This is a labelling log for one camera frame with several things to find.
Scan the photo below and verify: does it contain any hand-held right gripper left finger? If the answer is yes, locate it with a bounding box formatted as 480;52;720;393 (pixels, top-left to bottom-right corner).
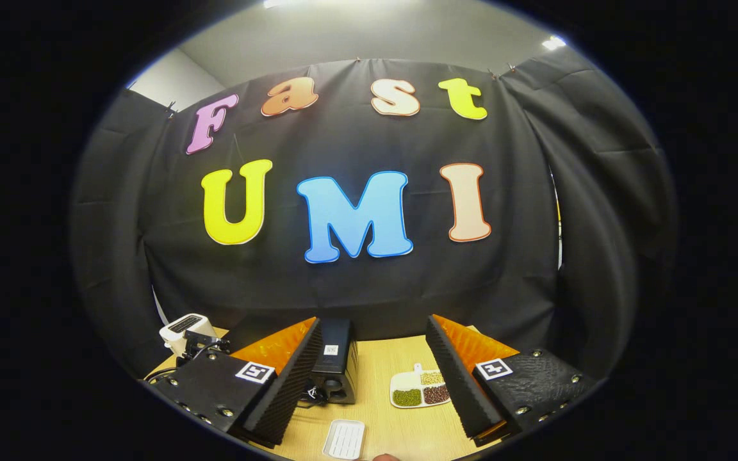
150;317;324;449

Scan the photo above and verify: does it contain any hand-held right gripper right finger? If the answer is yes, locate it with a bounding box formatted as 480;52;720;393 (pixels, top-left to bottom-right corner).
425;314;597;448

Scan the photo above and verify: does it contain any black electric oven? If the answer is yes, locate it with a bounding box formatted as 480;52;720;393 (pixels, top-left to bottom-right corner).
308;318;358;405

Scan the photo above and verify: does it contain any white divided plate with beans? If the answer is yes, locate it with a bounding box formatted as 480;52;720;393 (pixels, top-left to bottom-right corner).
389;363;452;409

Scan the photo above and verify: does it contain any white ribbed tray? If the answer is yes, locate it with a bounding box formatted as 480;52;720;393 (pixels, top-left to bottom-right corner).
322;419;366;460

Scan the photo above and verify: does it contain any black backdrop cloth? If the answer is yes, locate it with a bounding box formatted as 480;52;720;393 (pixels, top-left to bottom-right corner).
68;45;677;378

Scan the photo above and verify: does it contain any white toaster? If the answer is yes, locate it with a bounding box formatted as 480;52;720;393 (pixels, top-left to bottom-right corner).
159;313;218;358

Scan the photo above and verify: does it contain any black power cable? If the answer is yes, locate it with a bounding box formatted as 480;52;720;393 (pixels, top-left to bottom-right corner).
297;383;330;408

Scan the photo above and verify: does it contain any black device with cables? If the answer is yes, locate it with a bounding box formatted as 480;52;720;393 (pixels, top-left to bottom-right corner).
143;332;232;385

